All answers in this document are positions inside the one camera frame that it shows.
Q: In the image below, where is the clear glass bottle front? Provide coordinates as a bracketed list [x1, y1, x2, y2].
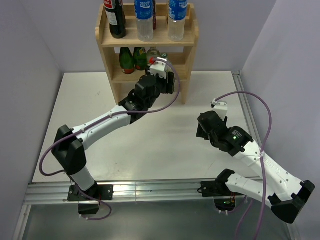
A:
[160, 52, 172, 67]

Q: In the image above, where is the clear glass bottle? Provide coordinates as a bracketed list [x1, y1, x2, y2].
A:
[147, 47, 161, 62]
[160, 52, 172, 67]

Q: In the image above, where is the green glass bottle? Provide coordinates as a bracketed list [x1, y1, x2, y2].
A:
[133, 47, 147, 71]

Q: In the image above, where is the Pocari Sweat bottle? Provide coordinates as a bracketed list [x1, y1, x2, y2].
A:
[134, 0, 154, 42]
[168, 0, 188, 42]

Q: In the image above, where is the blue grape juice carton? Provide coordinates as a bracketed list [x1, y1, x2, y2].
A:
[152, 0, 157, 30]

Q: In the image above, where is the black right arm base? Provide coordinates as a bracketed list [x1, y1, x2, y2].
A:
[197, 180, 231, 198]

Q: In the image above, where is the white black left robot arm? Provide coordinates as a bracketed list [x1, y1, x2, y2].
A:
[51, 72, 175, 200]

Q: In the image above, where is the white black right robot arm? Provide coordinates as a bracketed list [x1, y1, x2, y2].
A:
[196, 111, 315, 224]

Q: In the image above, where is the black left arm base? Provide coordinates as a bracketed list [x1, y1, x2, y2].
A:
[67, 184, 114, 216]

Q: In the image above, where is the wooden two-tier shelf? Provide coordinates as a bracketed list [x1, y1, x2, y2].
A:
[95, 3, 199, 104]

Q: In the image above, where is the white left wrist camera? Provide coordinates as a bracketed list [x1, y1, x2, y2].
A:
[148, 57, 168, 79]

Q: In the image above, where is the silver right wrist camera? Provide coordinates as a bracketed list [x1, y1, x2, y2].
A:
[211, 98, 228, 121]

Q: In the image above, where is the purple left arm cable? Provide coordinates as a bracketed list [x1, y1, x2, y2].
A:
[39, 57, 181, 221]

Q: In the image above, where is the aluminium frame rail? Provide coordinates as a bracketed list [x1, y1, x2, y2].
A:
[13, 71, 262, 240]

